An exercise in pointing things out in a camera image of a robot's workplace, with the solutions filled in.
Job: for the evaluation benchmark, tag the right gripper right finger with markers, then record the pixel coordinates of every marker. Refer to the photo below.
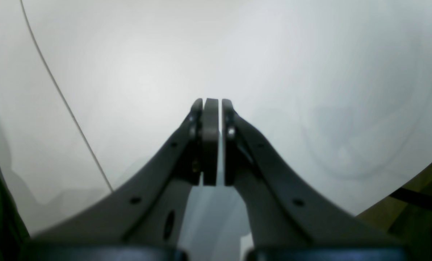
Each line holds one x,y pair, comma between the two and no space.
289,220

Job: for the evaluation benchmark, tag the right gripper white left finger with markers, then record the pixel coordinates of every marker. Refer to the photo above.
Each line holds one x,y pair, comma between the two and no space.
141,220

